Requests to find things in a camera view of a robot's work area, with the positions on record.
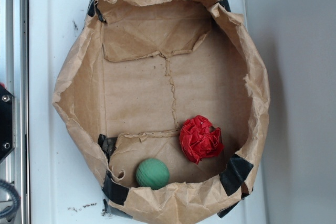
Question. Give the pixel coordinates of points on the red crumpled paper ball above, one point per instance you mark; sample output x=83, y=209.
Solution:
x=199, y=139

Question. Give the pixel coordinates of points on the green ball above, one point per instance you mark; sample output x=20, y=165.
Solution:
x=152, y=173

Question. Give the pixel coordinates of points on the aluminium frame rail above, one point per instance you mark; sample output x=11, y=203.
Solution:
x=14, y=77

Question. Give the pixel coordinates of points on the black bracket plate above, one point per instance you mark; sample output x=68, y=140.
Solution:
x=7, y=125

